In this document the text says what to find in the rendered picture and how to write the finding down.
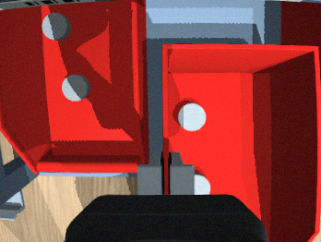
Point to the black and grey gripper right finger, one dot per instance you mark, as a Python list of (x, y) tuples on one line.
[(181, 177)]

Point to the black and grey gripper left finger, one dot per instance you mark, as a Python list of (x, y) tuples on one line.
[(150, 177)]

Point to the grey steel disc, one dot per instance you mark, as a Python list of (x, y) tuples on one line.
[(56, 27), (202, 186), (191, 117), (75, 87)]

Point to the grey metal shelf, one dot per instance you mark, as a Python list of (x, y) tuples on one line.
[(168, 22)]

